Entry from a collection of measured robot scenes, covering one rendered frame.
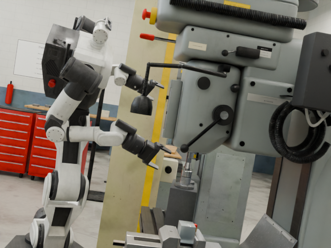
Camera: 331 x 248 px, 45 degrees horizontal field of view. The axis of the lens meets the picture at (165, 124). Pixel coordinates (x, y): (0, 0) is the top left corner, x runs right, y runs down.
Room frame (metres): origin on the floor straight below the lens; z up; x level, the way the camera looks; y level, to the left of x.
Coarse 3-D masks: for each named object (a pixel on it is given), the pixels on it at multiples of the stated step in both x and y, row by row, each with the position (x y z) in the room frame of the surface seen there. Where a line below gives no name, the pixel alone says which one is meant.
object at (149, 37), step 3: (141, 33) 1.50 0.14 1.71; (144, 33) 1.51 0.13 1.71; (141, 36) 1.50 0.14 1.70; (144, 36) 1.50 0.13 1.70; (147, 36) 1.50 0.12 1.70; (150, 36) 1.50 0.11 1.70; (153, 36) 1.50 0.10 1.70; (147, 39) 1.51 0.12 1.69; (150, 39) 1.51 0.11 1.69; (153, 39) 1.51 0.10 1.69; (156, 39) 1.51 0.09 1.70; (159, 39) 1.51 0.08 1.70; (162, 39) 1.51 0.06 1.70; (165, 39) 1.52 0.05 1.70; (168, 39) 1.52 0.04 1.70; (171, 39) 1.52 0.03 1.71; (171, 42) 1.52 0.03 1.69; (174, 42) 1.52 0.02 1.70
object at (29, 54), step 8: (24, 40) 10.06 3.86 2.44; (24, 48) 10.06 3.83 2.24; (32, 48) 10.09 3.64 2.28; (40, 48) 10.11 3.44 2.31; (16, 56) 10.05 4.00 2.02; (24, 56) 10.07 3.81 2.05; (32, 56) 10.09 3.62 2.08; (40, 56) 10.11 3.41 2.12; (16, 64) 10.05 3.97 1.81; (24, 64) 10.07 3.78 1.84; (32, 64) 10.09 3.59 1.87; (40, 64) 10.11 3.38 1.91; (16, 72) 10.05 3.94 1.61; (24, 72) 10.07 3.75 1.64; (32, 72) 10.09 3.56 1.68; (40, 72) 10.12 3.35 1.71
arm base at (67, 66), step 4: (72, 56) 1.62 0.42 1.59; (68, 60) 1.59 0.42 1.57; (72, 60) 1.57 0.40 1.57; (68, 64) 1.56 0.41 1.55; (64, 68) 1.57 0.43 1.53; (68, 68) 1.56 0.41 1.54; (64, 72) 1.57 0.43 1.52; (60, 76) 1.61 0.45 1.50; (64, 76) 1.58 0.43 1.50; (100, 76) 1.62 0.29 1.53; (64, 80) 1.65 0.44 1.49; (68, 80) 1.64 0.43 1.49; (96, 80) 1.60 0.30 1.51; (100, 80) 1.61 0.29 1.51; (96, 84) 1.60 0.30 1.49; (92, 88) 1.60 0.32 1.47; (96, 88) 1.61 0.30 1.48; (88, 92) 1.63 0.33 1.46; (92, 92) 1.61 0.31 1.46
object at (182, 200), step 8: (176, 184) 1.74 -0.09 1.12; (192, 184) 1.83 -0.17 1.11; (176, 192) 1.70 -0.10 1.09; (184, 192) 1.70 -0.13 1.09; (192, 192) 1.70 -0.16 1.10; (168, 200) 1.71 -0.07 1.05; (176, 200) 1.70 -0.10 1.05; (184, 200) 1.70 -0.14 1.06; (192, 200) 1.70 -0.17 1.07; (168, 208) 1.70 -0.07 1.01; (176, 208) 1.70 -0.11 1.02; (184, 208) 1.70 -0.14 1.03; (192, 208) 1.70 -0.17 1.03; (168, 216) 1.70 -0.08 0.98; (176, 216) 1.70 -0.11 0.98; (184, 216) 1.70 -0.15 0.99; (192, 216) 1.70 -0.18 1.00; (168, 224) 1.70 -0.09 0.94; (176, 224) 1.70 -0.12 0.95
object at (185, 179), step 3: (183, 174) 1.74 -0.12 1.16; (186, 174) 1.74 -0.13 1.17; (189, 174) 1.74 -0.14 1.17; (183, 177) 1.74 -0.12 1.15; (186, 177) 1.74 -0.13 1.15; (189, 177) 1.74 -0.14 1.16; (180, 180) 1.75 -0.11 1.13; (183, 180) 1.74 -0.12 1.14; (186, 180) 1.74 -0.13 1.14; (189, 180) 1.74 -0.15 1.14; (180, 183) 1.75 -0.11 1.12; (183, 183) 1.74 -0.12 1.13; (186, 183) 1.74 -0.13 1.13; (189, 183) 1.75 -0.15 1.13
